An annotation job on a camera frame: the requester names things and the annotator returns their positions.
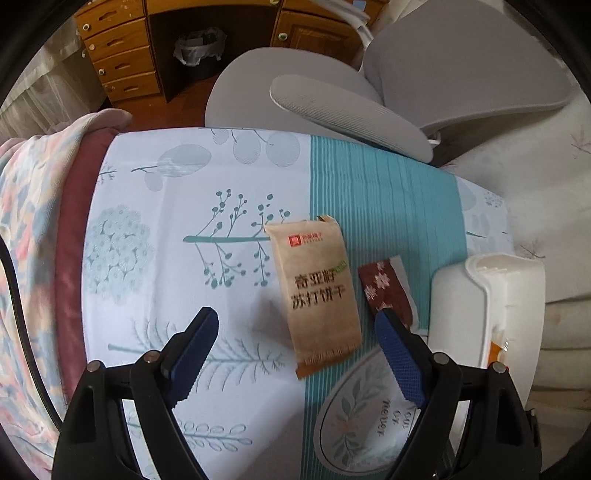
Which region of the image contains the wooden desk with drawers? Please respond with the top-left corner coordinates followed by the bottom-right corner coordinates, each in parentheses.
top-left (74, 0), bottom-right (393, 104)

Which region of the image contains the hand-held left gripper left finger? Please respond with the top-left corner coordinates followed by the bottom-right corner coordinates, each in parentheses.
top-left (52, 307), bottom-right (220, 480)

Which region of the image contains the leaf print tablecloth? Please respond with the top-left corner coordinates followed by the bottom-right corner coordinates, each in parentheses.
top-left (83, 127), bottom-right (515, 480)

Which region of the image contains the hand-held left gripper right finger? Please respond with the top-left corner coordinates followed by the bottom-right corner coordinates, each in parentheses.
top-left (374, 309), bottom-right (541, 480)

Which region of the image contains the black cable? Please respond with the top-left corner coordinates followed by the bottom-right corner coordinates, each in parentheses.
top-left (0, 240), bottom-right (63, 430)

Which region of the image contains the dark red snack packet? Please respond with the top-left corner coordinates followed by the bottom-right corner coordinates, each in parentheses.
top-left (358, 256), bottom-right (421, 333)

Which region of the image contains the beige cracker packet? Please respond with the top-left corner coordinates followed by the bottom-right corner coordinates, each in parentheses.
top-left (263, 215), bottom-right (363, 380)

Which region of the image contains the grey office chair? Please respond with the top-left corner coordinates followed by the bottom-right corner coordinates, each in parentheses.
top-left (204, 7), bottom-right (578, 167)

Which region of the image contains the pink bedsheet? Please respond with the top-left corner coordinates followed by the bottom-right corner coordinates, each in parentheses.
top-left (51, 127), bottom-right (116, 416)

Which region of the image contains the trash bin with bag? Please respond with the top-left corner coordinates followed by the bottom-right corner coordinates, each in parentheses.
top-left (173, 28), bottom-right (228, 79)

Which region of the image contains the white lace cloth cover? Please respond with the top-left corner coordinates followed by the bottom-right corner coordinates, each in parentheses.
top-left (0, 28), bottom-right (109, 139)

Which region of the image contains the white plastic storage bin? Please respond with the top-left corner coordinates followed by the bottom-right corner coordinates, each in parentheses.
top-left (427, 251), bottom-right (546, 462)

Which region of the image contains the floral fleece blanket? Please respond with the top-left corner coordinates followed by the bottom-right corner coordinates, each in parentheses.
top-left (0, 111), bottom-right (132, 462)

